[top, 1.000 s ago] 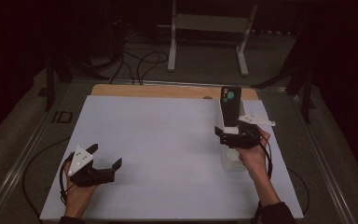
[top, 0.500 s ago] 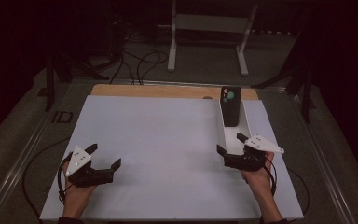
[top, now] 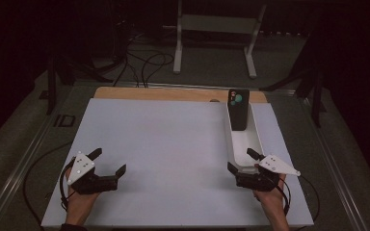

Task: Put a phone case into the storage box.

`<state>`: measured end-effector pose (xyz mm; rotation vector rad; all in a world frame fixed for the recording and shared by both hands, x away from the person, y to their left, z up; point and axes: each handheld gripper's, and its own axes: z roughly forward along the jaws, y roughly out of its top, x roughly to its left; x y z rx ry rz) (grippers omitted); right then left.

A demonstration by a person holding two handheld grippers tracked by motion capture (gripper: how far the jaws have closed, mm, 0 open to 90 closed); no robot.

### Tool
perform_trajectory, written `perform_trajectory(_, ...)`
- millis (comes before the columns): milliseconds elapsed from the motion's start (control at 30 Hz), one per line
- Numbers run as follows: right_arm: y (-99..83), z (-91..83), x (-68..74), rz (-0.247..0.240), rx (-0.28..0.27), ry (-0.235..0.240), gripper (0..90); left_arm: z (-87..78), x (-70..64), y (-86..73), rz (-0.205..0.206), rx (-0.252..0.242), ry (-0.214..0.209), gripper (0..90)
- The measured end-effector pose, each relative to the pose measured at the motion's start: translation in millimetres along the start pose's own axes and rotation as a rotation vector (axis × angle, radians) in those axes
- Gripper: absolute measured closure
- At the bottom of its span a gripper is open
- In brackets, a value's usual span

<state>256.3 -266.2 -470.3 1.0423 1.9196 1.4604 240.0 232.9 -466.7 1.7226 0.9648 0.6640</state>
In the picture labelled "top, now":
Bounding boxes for person's right hand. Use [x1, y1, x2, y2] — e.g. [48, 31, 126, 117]
[252, 174, 287, 217]

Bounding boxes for black stand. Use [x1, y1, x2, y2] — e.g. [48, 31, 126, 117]
[39, 52, 114, 116]
[259, 32, 328, 128]

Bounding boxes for white metal stand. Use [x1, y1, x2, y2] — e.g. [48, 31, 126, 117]
[163, 0, 268, 80]

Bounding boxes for left hand-held gripper cable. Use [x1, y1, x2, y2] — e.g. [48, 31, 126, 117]
[22, 141, 76, 226]

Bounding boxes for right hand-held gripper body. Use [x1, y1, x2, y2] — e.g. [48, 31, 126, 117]
[235, 155, 302, 193]

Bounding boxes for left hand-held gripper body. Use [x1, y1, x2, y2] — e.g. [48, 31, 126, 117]
[66, 153, 119, 195]

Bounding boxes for black phone case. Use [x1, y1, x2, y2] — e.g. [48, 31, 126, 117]
[226, 89, 251, 132]

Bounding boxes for person's left hand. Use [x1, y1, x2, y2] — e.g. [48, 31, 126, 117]
[65, 167, 100, 224]

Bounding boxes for hand-held gripper cable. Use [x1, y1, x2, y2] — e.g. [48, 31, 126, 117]
[277, 174, 321, 224]
[22, 141, 76, 226]

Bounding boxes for metal floor rail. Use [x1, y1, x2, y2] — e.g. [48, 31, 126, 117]
[0, 86, 75, 231]
[297, 95, 369, 231]
[72, 80, 298, 96]

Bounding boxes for right hand-held gripper cable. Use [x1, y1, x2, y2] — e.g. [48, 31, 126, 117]
[277, 174, 321, 224]

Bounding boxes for white table board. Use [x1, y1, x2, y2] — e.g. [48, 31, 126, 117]
[40, 97, 315, 229]

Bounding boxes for black floor cables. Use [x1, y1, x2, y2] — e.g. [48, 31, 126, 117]
[113, 30, 175, 89]

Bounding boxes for long white plastic bin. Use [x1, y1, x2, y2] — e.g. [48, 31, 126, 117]
[225, 99, 267, 175]

